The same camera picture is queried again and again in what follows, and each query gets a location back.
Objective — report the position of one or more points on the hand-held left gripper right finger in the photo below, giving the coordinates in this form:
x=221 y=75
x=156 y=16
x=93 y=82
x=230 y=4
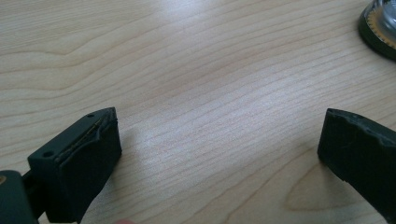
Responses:
x=361 y=155

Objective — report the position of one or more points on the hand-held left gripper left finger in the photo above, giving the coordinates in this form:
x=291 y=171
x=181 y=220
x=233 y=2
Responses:
x=84 y=168

